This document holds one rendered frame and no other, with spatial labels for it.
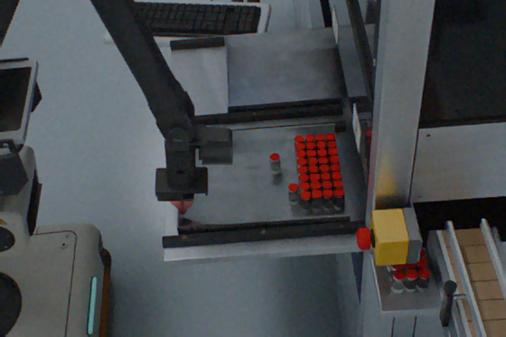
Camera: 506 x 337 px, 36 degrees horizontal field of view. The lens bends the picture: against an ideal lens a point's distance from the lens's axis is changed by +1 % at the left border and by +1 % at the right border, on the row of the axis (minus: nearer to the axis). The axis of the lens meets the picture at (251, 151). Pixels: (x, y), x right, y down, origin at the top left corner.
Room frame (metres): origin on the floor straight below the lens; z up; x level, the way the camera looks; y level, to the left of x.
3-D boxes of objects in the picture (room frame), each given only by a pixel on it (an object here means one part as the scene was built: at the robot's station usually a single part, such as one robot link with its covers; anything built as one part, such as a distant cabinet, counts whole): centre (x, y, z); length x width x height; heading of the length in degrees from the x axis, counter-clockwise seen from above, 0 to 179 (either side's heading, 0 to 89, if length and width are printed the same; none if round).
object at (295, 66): (1.41, -0.13, 0.90); 0.34 x 0.26 x 0.04; 89
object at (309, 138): (1.06, -0.12, 0.90); 0.18 x 0.02 x 0.05; 178
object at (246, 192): (1.07, -0.01, 0.90); 0.34 x 0.26 x 0.04; 88
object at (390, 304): (0.80, -0.28, 0.87); 0.14 x 0.13 x 0.02; 89
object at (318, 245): (1.24, -0.05, 0.87); 0.70 x 0.48 x 0.02; 179
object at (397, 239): (0.81, -0.23, 1.00); 0.08 x 0.07 x 0.07; 89
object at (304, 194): (1.06, -0.10, 0.90); 0.18 x 0.02 x 0.05; 178
